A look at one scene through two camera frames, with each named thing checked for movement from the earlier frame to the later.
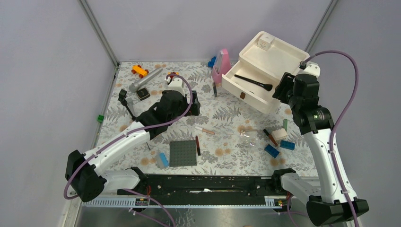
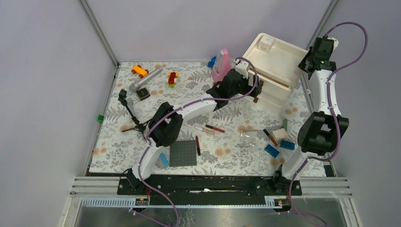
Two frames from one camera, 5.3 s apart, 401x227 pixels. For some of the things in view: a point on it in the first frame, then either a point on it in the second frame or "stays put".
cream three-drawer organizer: [253, 79] stays put
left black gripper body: [183, 109] -> [243, 88]
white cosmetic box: [265, 41] stays put
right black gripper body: [292, 101] -> [308, 56]
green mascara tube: [285, 124] stays put
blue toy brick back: [211, 63] stays put
